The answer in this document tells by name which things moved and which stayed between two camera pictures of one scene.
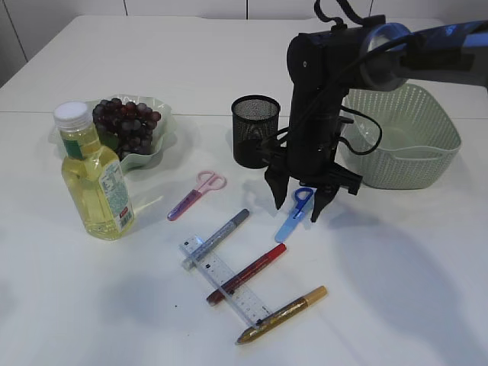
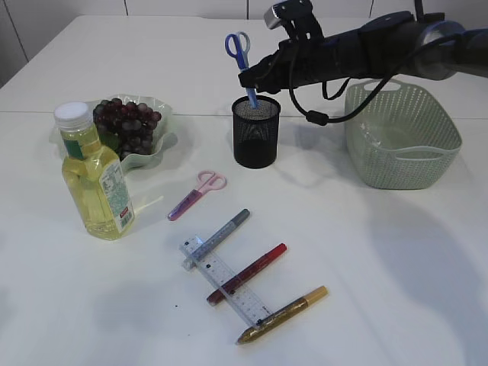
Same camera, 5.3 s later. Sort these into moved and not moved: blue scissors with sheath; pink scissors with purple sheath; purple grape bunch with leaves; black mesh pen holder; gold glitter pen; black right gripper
Moved: black right gripper; blue scissors with sheath
Not moved: gold glitter pen; purple grape bunch with leaves; black mesh pen holder; pink scissors with purple sheath
